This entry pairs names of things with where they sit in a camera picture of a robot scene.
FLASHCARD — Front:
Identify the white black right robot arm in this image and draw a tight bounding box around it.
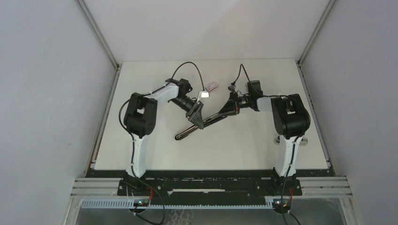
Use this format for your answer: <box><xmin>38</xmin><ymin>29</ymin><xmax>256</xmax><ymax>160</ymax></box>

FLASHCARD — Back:
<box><xmin>225</xmin><ymin>80</ymin><xmax>311</xmax><ymax>195</ymax></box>

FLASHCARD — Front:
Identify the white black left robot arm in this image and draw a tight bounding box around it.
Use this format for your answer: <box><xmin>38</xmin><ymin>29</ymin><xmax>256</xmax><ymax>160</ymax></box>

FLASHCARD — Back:
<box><xmin>121</xmin><ymin>78</ymin><xmax>209</xmax><ymax>195</ymax></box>

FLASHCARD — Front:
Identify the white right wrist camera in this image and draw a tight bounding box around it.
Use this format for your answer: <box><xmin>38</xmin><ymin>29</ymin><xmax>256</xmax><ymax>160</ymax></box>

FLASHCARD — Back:
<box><xmin>228</xmin><ymin>83</ymin><xmax>238</xmax><ymax>92</ymax></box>

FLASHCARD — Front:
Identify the red white staple box sleeve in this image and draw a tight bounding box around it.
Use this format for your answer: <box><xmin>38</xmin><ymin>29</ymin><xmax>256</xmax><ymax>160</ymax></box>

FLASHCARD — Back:
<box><xmin>205</xmin><ymin>81</ymin><xmax>219</xmax><ymax>92</ymax></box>

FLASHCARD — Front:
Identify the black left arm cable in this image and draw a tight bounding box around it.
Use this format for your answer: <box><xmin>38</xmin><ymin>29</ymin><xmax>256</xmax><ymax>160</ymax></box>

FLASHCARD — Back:
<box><xmin>118</xmin><ymin>61</ymin><xmax>207</xmax><ymax>178</ymax></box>

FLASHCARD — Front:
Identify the black stapler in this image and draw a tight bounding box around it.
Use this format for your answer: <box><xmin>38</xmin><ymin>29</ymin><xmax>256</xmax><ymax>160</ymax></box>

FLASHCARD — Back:
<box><xmin>175</xmin><ymin>107</ymin><xmax>240</xmax><ymax>141</ymax></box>

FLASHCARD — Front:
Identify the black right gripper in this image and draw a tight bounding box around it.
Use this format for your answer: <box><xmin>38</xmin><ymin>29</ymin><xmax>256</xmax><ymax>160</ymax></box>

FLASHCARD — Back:
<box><xmin>218</xmin><ymin>91</ymin><xmax>252</xmax><ymax>116</ymax></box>

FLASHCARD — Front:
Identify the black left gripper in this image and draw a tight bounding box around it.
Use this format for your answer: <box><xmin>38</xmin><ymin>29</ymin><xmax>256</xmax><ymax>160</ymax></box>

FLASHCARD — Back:
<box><xmin>170</xmin><ymin>97</ymin><xmax>204</xmax><ymax>130</ymax></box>

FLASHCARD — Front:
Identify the aluminium frame rail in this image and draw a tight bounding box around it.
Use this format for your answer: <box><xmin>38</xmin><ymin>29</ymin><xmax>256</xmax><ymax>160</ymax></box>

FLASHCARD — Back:
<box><xmin>70</xmin><ymin>177</ymin><xmax>352</xmax><ymax>209</ymax></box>

